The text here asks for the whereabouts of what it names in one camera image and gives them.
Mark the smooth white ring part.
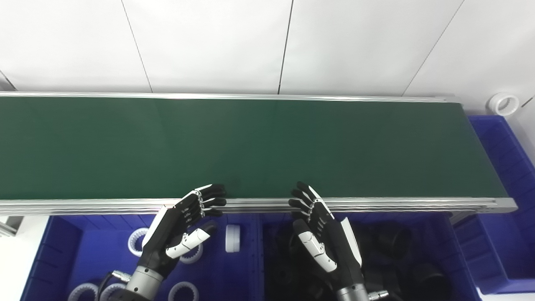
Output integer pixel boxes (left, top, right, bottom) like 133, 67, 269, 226
487, 92, 521, 117

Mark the blue bin with black parts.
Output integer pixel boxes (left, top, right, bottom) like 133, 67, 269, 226
257, 211, 481, 301

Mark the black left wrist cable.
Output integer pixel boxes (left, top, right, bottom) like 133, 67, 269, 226
97, 270, 132, 301

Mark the white toothed ring part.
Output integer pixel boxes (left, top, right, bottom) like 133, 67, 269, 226
168, 281, 200, 301
127, 228, 150, 257
67, 283, 99, 301
179, 240, 204, 265
99, 283, 128, 301

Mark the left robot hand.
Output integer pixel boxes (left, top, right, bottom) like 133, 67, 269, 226
139, 183, 227, 280

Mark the green conveyor belt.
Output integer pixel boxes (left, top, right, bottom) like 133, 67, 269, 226
0, 91, 519, 217
0, 96, 510, 200

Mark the blue bin with white parts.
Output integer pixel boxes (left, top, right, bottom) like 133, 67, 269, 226
20, 214, 264, 301

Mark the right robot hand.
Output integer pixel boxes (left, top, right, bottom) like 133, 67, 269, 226
288, 181, 364, 290

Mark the aluminium conveyor support leg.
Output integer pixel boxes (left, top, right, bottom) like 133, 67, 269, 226
0, 215, 22, 237

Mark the empty blue bin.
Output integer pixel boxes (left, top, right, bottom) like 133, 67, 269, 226
453, 115, 535, 295

